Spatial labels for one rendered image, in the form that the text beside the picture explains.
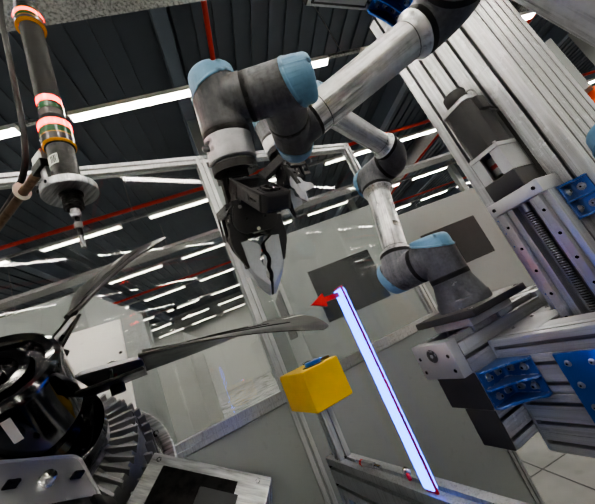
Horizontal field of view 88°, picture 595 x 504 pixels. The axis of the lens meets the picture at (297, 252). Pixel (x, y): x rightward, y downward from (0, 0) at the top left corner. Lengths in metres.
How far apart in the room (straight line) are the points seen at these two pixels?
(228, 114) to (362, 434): 1.18
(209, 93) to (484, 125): 0.69
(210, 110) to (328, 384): 0.59
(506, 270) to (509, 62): 4.01
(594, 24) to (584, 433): 0.75
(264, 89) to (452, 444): 1.49
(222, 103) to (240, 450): 1.02
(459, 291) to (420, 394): 0.68
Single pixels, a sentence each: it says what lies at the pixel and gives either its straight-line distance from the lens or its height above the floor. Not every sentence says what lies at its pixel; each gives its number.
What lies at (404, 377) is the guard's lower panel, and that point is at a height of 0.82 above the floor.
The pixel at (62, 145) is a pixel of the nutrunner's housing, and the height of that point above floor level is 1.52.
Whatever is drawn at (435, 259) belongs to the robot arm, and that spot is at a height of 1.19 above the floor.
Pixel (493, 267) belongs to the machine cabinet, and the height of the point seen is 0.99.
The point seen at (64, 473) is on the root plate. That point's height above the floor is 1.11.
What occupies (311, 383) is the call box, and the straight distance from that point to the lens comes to 0.73.
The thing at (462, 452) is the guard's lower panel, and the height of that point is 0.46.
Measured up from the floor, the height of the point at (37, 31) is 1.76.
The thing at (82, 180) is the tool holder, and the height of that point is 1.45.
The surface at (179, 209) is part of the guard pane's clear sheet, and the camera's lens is 1.37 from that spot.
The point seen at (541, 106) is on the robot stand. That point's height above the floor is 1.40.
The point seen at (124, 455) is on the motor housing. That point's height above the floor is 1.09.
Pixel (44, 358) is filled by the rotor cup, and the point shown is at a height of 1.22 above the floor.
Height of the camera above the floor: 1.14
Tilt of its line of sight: 15 degrees up
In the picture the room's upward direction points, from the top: 24 degrees counter-clockwise
